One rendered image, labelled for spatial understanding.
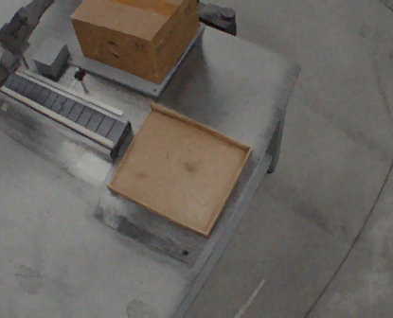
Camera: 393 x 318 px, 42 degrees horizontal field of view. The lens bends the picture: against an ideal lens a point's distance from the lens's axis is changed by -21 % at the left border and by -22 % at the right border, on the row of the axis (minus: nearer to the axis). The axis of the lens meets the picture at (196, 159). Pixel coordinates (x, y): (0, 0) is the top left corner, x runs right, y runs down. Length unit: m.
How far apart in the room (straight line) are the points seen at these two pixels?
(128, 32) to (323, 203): 1.31
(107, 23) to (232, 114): 0.47
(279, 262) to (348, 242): 0.34
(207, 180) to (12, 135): 0.66
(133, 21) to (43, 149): 0.50
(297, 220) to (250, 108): 0.87
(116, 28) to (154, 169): 0.42
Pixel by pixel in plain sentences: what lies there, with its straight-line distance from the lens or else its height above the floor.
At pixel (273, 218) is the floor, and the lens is 2.49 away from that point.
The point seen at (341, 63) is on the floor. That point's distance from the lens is 2.85.
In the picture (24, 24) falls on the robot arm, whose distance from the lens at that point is 1.19.
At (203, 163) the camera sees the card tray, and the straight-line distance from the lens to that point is 1.67.
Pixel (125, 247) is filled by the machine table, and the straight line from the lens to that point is 1.63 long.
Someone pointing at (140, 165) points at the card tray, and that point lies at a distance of 1.69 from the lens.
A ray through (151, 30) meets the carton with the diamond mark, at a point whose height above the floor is 1.12.
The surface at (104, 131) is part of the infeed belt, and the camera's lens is 1.69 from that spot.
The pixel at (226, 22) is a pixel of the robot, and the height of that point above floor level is 0.28.
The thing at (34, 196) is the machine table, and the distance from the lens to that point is 1.74.
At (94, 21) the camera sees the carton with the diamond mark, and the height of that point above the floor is 1.12.
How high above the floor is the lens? 2.40
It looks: 69 degrees down
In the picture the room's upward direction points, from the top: 9 degrees counter-clockwise
